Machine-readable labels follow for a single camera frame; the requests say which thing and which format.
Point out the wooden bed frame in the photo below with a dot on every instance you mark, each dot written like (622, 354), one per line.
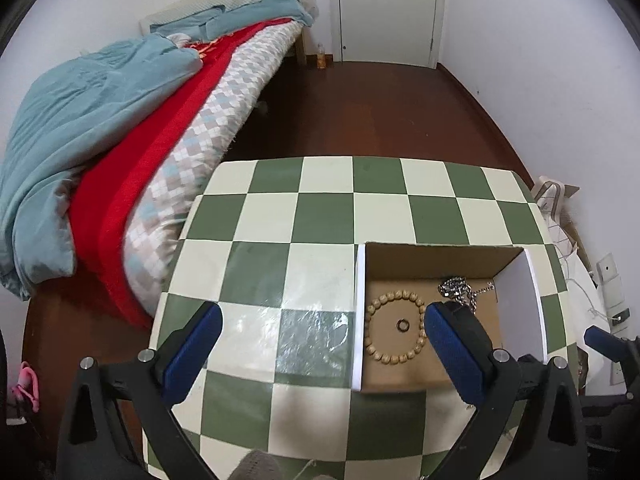
(301, 51)

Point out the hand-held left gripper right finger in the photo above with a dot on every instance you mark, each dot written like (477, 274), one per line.
(452, 355)

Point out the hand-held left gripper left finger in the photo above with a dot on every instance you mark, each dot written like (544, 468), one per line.
(192, 355)

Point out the white door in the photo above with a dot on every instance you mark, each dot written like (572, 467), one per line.
(385, 10)

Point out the white bag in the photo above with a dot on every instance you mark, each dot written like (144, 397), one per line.
(575, 280)

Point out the small plastic bottle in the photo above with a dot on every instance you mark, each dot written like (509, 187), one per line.
(321, 57)

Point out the white wall socket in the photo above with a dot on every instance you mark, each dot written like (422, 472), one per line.
(616, 305)

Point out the checkered bed sheet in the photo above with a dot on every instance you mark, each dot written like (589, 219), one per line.
(200, 140)

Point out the white and brown cardboard box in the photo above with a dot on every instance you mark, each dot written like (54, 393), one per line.
(400, 260)

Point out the green checkered table cover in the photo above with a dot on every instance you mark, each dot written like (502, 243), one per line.
(325, 200)

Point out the white wall plate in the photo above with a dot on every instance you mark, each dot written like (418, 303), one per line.
(606, 267)

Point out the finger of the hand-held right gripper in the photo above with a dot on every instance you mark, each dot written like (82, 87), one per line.
(596, 337)

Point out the red blanket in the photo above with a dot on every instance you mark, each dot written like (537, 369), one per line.
(125, 195)

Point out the teal blanket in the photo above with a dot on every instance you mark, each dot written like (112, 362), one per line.
(75, 125)

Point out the pink plastic object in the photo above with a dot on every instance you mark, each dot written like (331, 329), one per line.
(27, 385)

